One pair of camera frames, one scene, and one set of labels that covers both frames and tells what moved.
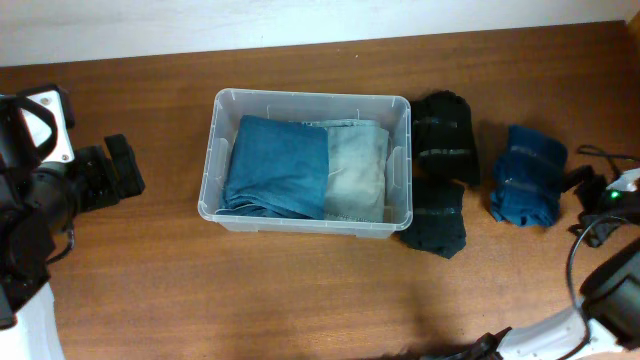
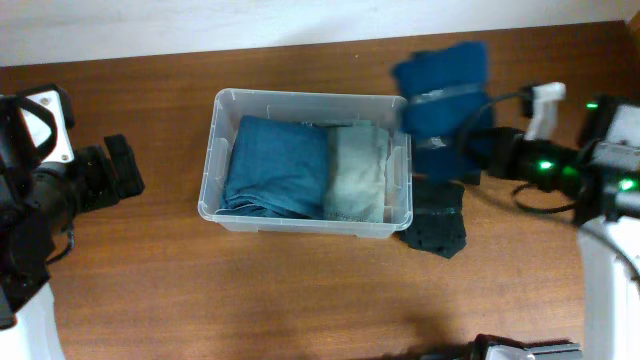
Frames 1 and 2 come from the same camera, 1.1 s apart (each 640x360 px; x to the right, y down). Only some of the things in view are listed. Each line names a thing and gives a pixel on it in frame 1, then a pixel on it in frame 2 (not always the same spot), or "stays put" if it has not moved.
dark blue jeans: (278, 168) stays put
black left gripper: (100, 176) stays put
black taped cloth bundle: (437, 222) stays put
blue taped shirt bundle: (528, 178) → (446, 91)
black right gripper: (585, 187) → (476, 151)
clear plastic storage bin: (336, 164) stays put
